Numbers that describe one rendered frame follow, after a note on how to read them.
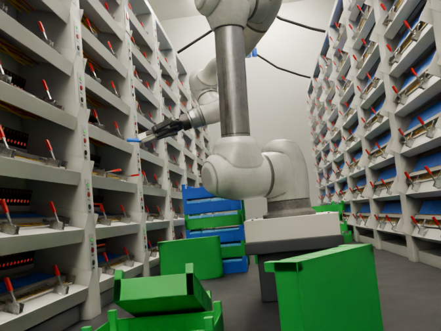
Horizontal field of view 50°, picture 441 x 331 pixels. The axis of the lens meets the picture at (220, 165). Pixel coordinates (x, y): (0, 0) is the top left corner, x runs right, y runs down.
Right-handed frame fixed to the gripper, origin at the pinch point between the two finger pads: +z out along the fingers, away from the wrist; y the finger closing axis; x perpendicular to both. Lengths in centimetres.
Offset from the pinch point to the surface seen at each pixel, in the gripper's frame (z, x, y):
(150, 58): -20, -95, -68
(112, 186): 20.5, 17.8, 1.4
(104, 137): 16.0, 1.8, 14.0
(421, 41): -110, 24, 35
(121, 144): 12.0, -4.8, -6.7
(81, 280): 37, 58, 24
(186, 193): -9, 12, -49
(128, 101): 2.1, -32.3, -16.9
